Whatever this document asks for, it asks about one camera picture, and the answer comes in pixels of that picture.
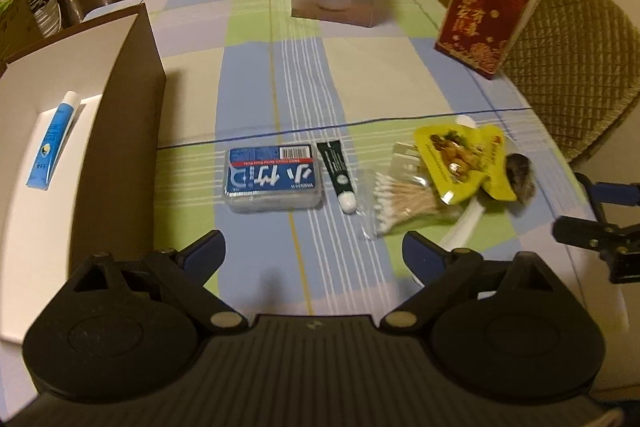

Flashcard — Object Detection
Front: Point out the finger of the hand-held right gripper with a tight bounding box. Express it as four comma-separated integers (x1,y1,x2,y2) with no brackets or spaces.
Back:
589,180,640,208
552,216,640,259

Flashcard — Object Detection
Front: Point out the dark green tube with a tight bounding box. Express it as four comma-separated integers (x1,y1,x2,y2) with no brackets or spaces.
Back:
316,141,358,214

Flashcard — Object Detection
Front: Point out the white plastic clip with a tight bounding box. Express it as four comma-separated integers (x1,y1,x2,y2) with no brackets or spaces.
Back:
390,143,431,180

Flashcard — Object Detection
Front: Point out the bag of cotton swabs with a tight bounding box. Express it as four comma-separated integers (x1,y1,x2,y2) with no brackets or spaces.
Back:
361,169,463,241

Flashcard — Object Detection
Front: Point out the plaid tablecloth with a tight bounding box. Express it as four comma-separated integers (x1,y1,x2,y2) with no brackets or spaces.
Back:
80,0,598,358

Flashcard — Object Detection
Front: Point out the blue ointment tube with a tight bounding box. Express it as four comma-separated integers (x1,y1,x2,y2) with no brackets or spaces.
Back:
26,90,81,191

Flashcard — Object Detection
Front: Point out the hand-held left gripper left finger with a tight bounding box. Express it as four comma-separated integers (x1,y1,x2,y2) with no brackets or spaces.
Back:
65,229,249,338

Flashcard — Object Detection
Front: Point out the cardboard box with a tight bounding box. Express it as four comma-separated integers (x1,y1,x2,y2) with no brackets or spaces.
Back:
0,3,167,349

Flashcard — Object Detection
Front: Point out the red gift box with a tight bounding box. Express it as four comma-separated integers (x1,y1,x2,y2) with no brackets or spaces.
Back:
434,0,532,81

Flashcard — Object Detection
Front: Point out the chair with quilted cover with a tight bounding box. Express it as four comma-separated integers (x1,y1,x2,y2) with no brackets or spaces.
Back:
500,0,640,168

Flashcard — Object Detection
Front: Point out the blue label plastic floss box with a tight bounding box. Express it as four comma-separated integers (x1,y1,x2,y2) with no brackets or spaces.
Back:
222,145,323,213

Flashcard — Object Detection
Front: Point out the dark shiny packet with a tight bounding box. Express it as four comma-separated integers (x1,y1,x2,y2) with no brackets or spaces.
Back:
505,153,539,206

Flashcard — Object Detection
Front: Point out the black curved tube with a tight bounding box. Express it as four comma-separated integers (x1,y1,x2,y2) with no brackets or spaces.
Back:
574,173,608,224

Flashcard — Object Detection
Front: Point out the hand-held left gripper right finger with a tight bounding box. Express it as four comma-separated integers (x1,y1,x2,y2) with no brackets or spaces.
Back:
380,230,566,338

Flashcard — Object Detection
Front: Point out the yellow snack packet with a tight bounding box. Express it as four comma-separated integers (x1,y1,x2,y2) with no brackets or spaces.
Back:
414,122,519,206

